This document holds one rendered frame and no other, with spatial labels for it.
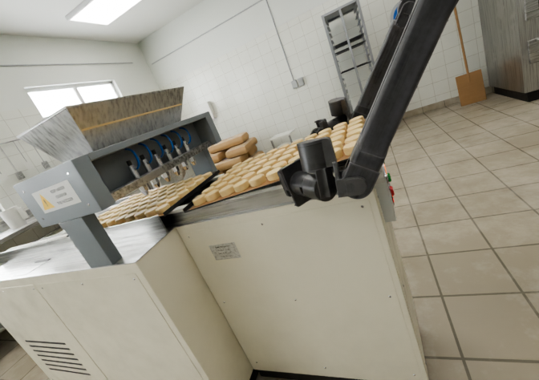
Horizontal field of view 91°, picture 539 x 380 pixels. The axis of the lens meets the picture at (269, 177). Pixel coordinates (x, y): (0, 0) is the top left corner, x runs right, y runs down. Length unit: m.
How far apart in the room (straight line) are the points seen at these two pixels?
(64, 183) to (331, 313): 0.91
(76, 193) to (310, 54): 4.36
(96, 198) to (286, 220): 0.54
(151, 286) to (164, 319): 0.14
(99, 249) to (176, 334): 0.38
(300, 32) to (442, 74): 2.26
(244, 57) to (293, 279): 4.61
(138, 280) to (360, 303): 0.70
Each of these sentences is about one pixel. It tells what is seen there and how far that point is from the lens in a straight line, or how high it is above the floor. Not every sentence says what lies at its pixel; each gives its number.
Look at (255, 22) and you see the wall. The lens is 5.15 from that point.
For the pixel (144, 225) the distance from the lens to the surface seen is 1.06.
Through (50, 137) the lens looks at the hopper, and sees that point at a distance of 1.09.
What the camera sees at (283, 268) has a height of 0.62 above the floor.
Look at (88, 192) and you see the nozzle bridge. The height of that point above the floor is 1.08.
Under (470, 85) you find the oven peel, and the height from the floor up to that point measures 0.25.
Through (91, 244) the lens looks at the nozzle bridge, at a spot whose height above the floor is 0.93.
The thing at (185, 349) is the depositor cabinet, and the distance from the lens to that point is 1.12.
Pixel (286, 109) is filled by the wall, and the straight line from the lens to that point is 5.03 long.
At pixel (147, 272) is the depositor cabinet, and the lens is 0.95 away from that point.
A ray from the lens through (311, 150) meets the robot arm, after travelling 0.52.
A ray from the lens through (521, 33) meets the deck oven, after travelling 4.12.
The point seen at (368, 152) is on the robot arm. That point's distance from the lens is 0.52.
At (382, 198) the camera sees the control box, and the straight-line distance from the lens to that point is 0.79.
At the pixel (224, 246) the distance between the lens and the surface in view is 0.96.
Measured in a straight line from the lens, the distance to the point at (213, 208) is 0.90.
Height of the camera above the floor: 1.14
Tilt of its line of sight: 16 degrees down
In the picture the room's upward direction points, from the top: 22 degrees counter-clockwise
